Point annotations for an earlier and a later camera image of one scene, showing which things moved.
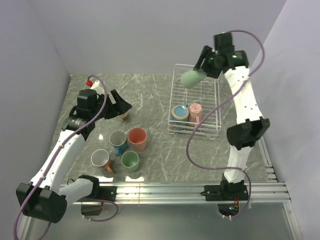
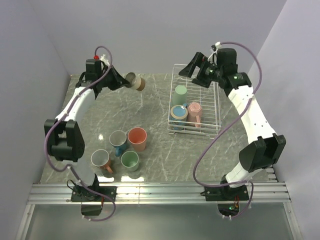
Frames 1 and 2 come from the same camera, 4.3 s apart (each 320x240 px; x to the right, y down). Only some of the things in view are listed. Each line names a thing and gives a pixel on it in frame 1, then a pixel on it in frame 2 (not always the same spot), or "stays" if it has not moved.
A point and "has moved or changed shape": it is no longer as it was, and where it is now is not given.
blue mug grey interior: [118, 139] stays
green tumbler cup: [190, 78] has moved or changed shape
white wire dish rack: [207, 94] stays
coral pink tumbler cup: [137, 136] stays
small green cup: [130, 160] stays
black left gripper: [119, 107] → [119, 81]
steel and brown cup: [123, 118] → [136, 82]
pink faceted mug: [195, 114] stays
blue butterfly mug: [179, 116] stays
